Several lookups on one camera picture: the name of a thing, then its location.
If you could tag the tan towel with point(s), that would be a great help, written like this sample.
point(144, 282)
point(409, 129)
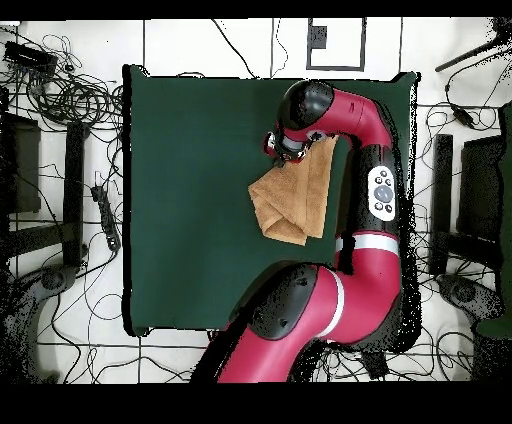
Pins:
point(300, 200)

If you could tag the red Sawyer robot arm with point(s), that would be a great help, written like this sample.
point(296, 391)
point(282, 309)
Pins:
point(368, 288)

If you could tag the black flat panel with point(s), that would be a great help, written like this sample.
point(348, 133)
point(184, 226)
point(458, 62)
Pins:
point(480, 188)
point(24, 168)

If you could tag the dark green table cloth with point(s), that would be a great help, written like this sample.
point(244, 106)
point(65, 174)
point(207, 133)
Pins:
point(192, 160)

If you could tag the black power adapter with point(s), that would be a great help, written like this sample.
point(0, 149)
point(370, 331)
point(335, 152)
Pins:
point(463, 117)

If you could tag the black power strip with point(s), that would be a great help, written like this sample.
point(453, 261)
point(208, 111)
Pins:
point(376, 366)
point(106, 216)

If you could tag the black rod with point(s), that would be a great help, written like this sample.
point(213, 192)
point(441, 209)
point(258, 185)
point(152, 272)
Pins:
point(466, 55)

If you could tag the black stand crossbar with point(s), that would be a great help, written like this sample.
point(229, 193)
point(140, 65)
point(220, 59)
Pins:
point(36, 240)
point(474, 248)

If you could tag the grey stand base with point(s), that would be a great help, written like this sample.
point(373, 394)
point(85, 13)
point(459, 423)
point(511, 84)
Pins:
point(52, 280)
point(464, 294)

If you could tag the black electronics box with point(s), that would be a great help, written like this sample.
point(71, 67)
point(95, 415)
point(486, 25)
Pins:
point(30, 58)

